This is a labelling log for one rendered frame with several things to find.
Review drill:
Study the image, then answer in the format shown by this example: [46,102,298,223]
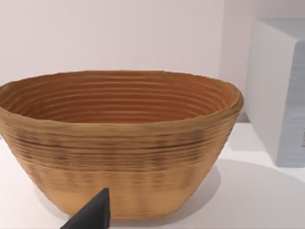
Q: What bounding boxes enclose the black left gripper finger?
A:
[60,187,111,229]

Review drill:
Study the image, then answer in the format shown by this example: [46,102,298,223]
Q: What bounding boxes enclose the brown woven basket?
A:
[0,69,244,219]

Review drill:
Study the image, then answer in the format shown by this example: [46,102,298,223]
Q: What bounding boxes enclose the white and grey box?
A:
[245,18,305,168]

